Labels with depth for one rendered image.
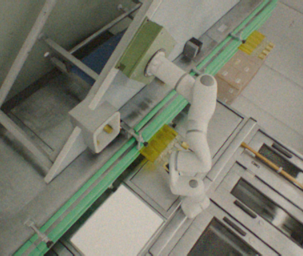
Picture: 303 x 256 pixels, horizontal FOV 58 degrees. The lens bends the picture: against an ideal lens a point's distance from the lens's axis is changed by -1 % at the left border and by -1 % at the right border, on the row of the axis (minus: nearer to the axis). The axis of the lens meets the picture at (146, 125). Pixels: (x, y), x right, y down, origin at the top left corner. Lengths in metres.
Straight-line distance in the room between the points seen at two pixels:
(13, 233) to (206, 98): 1.05
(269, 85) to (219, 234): 5.29
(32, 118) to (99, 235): 0.87
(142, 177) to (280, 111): 5.00
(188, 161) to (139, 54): 0.49
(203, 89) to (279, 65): 6.16
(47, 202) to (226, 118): 1.28
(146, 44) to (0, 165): 1.14
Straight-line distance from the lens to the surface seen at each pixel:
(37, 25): 1.65
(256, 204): 1.86
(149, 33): 1.21
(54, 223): 1.46
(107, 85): 1.30
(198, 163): 1.13
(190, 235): 1.67
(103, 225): 1.59
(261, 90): 6.52
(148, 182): 1.66
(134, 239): 1.58
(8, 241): 1.48
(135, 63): 1.20
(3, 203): 1.77
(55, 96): 2.01
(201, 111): 1.09
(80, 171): 1.49
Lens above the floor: 1.32
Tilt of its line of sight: 15 degrees down
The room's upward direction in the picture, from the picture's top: 128 degrees clockwise
